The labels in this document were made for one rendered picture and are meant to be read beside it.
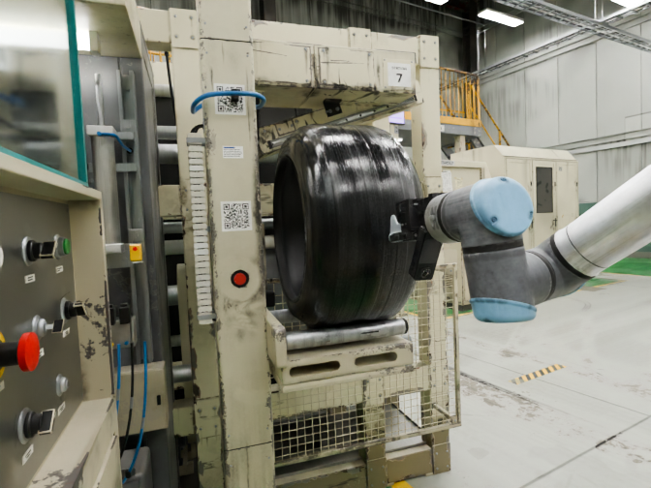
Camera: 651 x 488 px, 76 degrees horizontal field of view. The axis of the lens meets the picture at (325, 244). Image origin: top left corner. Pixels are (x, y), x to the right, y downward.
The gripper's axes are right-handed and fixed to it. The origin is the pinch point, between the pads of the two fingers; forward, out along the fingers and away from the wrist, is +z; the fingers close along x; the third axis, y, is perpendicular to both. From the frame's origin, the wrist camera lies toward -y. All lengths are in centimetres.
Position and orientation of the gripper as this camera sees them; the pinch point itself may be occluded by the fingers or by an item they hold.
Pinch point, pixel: (394, 240)
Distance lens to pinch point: 95.6
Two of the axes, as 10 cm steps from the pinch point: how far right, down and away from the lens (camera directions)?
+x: -9.5, 0.6, -3.0
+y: -0.8, -10.0, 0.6
